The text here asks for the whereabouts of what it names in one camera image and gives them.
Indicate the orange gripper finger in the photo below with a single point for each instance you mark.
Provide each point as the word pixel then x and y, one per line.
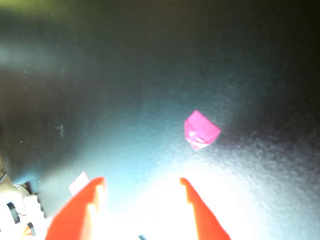
pixel 75 215
pixel 207 217

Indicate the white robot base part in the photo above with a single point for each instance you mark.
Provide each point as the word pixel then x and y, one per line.
pixel 20 212

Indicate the small pink tape piece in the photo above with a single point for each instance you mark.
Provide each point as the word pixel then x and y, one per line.
pixel 78 183

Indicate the pink small block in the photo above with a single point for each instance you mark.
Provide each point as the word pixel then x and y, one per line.
pixel 201 128

